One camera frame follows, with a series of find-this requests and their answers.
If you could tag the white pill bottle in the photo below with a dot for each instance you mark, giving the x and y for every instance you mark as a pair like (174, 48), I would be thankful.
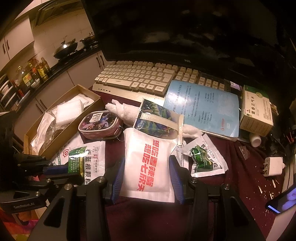
(255, 140)

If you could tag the light blue booklet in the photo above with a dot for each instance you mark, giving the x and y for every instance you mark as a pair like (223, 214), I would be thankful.
(209, 109)

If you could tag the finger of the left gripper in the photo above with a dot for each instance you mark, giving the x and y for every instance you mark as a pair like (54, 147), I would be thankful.
(59, 175)

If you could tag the black cooking pot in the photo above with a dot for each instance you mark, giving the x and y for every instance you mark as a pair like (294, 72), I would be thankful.
(89, 40)

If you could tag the smartphone with lit screen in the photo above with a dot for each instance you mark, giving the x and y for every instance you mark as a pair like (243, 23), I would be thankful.
(283, 201)

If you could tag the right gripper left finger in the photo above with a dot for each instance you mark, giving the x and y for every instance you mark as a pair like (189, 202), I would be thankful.
(78, 213)

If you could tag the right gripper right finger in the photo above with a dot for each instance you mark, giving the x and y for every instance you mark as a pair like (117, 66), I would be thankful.
(232, 219)

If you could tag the green white granule sachet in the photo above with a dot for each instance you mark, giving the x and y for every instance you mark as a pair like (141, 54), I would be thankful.
(207, 160)

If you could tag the white text sachet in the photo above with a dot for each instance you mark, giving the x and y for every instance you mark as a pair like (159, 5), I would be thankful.
(182, 159)

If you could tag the black wok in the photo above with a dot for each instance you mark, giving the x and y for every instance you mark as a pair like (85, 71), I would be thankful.
(65, 49)

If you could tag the dish rack with plates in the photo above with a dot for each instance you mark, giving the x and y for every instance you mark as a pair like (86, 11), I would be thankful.
(9, 95)

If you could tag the clear bag of dried herbs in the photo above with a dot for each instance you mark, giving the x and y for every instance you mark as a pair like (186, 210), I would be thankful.
(51, 133)

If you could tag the white green medicine box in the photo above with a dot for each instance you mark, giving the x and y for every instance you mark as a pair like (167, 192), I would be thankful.
(256, 116)

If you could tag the white usb charger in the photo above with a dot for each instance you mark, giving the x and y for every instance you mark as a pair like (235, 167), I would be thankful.
(273, 166)

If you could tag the white keyboard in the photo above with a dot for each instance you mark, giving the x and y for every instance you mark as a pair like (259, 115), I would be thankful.
(135, 79)

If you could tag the black TCL monitor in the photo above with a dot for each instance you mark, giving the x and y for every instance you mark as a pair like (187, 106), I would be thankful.
(242, 36)

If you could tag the colourful floral snack pouch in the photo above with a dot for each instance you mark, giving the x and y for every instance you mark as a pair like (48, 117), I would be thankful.
(160, 122)

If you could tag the white plastic bag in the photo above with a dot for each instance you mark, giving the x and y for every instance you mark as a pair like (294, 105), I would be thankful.
(40, 136)

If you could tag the cooking oil bottle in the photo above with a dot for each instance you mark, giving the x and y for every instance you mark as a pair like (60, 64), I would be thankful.
(24, 79)

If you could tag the small clear zip bag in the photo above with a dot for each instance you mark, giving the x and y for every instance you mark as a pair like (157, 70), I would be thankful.
(244, 151)

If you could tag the white gauze packet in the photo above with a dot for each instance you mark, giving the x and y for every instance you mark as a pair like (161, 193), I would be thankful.
(86, 101)

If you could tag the white pouch red lettering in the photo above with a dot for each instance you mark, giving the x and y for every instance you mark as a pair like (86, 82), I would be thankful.
(147, 174)

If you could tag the white towel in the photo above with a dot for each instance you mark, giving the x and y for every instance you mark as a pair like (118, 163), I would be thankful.
(128, 113)

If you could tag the white foam block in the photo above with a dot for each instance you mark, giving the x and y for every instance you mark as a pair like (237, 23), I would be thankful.
(68, 112)

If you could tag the cardboard box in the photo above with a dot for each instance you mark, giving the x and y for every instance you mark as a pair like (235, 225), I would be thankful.
(70, 131)

